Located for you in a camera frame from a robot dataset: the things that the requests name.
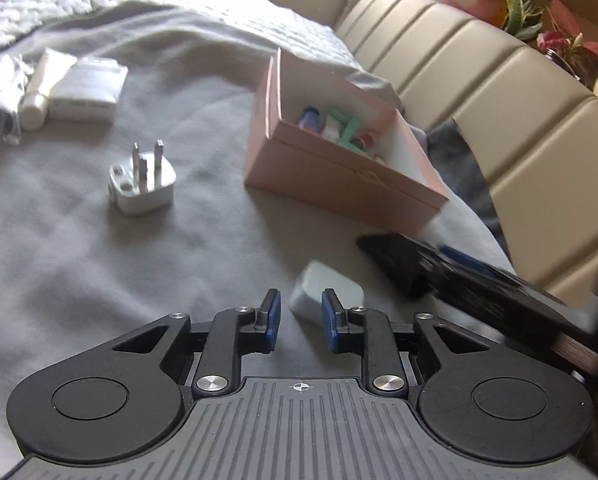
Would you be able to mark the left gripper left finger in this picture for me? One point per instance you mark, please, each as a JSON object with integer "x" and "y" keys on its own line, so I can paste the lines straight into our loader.
{"x": 221, "y": 343}

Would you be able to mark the blue tube in box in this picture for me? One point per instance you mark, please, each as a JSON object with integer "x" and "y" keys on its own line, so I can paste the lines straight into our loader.
{"x": 310, "y": 120}

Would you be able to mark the white plug adapter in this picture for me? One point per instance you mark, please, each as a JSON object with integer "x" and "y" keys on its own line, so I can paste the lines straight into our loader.
{"x": 144, "y": 182}

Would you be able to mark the grey fleece blanket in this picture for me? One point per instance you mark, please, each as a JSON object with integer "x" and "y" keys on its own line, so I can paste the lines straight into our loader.
{"x": 75, "y": 272}

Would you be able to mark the white usb adapter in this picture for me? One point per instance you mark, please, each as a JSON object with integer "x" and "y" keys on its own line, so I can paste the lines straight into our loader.
{"x": 331, "y": 129}

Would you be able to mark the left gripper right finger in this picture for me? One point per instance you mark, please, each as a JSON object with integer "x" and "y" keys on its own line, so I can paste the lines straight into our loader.
{"x": 388, "y": 350}

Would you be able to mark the pink cardboard box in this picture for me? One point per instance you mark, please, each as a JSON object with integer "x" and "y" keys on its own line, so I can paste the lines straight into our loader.
{"x": 391, "y": 186}

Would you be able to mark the potted plant pink leaves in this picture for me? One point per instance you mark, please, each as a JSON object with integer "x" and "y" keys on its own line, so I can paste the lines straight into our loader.
{"x": 554, "y": 31}

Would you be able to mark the beige padded headboard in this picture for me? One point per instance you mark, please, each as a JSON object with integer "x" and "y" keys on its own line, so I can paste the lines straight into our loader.
{"x": 532, "y": 128}

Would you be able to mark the white flat box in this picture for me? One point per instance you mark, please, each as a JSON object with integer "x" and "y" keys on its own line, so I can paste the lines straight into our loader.
{"x": 90, "y": 92}

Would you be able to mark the quilted grey bed cover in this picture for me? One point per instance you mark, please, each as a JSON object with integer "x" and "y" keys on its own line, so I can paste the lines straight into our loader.
{"x": 285, "y": 28}

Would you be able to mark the white cream tube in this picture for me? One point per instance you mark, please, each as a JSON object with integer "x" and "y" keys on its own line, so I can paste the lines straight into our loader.
{"x": 51, "y": 69}

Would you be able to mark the dark grey cloth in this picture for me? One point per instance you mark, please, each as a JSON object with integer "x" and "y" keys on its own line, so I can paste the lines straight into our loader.
{"x": 451, "y": 156}

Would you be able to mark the red perfume bottle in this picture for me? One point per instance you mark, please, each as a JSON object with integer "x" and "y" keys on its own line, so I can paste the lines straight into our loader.
{"x": 366, "y": 140}

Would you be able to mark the clear plastic packet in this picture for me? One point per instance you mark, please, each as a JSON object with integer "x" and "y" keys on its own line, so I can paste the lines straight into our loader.
{"x": 14, "y": 76}

